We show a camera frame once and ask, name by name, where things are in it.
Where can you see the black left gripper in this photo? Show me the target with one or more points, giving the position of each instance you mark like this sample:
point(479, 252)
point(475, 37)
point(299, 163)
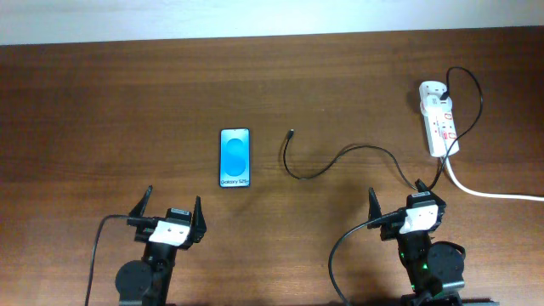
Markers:
point(142, 228)

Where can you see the white power strip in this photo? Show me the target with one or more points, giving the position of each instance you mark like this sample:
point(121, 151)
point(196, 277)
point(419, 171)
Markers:
point(440, 128)

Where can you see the white USB charger plug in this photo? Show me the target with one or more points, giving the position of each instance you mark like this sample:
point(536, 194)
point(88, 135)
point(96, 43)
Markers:
point(433, 104)

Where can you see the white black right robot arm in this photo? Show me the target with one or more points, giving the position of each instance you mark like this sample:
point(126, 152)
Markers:
point(434, 268)

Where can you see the blue Galaxy smartphone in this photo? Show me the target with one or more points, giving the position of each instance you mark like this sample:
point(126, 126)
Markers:
point(235, 158)

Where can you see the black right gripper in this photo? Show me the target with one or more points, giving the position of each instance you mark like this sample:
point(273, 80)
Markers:
point(390, 229)

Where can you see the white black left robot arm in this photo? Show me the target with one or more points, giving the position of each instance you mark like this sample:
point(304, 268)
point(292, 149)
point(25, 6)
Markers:
point(146, 281)

